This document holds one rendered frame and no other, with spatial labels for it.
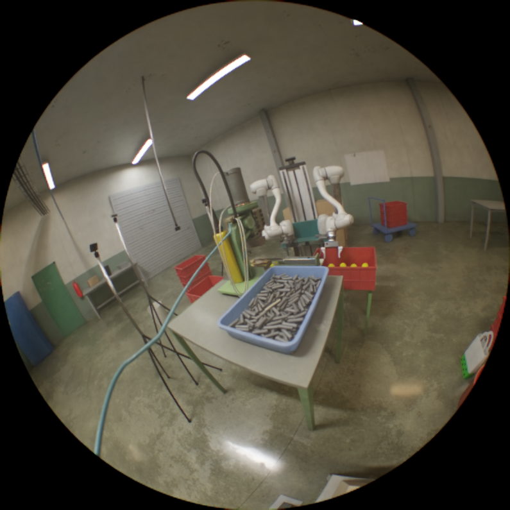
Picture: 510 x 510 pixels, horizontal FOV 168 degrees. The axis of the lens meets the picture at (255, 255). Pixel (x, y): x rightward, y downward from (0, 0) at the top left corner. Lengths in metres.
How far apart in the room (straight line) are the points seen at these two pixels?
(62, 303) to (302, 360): 6.19
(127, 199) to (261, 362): 6.30
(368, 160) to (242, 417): 5.70
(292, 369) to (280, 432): 0.98
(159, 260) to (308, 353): 6.26
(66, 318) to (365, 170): 9.62
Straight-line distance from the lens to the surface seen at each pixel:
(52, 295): 6.34
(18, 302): 6.31
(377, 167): 5.41
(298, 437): 1.56
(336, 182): 1.88
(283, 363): 0.70
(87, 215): 6.30
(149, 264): 6.48
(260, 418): 1.65
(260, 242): 1.20
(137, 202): 6.61
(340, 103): 5.79
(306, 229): 2.27
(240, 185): 1.18
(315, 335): 0.77
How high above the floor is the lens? 1.54
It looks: 20 degrees down
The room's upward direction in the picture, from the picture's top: 17 degrees counter-clockwise
